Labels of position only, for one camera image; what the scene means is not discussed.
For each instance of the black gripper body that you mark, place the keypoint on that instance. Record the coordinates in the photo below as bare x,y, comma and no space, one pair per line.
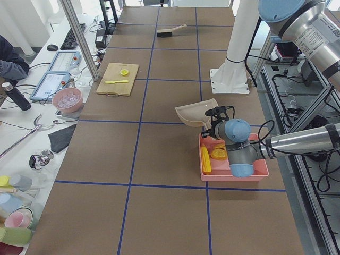
209,132

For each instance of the brown toy potato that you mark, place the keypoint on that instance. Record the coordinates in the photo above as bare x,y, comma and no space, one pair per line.
219,154

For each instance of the beige plastic dustpan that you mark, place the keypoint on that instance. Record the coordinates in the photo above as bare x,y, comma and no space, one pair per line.
193,115

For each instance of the yellow toy corn cob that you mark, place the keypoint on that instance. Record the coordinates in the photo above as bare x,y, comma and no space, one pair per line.
205,160

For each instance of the beige brush black bristles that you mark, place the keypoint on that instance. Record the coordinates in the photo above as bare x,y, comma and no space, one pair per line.
162,33

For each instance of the pink plastic bin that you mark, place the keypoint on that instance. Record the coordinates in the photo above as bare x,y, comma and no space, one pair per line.
220,169

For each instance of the yellow plastic toy knife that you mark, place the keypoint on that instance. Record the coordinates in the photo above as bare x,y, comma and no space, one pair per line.
116,81

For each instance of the yellow toy lemon slice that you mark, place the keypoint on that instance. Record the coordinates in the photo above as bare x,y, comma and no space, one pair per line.
124,72

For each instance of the bamboo cutting board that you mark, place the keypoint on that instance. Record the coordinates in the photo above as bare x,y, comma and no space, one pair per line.
113,73

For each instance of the pink bowl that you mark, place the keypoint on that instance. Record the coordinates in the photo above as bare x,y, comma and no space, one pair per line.
68,100

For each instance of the dark grey cloth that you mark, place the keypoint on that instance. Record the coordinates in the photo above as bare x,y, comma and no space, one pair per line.
60,139

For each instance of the blue teach pendant far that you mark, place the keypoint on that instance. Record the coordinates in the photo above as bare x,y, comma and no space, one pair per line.
64,61

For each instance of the blue teach pendant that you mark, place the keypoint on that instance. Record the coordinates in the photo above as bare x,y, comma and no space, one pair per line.
64,61
50,83

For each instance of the blue teach pendant near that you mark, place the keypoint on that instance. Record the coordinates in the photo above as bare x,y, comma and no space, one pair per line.
50,83

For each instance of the black keyboard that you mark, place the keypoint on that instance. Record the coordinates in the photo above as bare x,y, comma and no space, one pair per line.
70,41

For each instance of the black computer mouse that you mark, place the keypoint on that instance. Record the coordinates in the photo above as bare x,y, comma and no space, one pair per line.
52,47

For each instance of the black water bottle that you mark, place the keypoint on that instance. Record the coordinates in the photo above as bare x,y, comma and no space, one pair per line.
16,96

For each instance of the pink cup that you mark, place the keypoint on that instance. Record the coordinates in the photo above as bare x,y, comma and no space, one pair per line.
22,217

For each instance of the person dark sleeve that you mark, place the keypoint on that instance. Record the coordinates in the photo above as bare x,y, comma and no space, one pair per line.
13,67

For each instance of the green cup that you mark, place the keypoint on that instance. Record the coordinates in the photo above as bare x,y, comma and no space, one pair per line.
16,236

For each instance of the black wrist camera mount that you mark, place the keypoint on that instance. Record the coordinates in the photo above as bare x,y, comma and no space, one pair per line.
218,113

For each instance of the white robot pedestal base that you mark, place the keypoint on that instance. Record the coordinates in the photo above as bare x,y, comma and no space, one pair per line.
231,76

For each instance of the aluminium frame post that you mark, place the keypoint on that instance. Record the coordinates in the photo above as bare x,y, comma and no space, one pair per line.
75,26

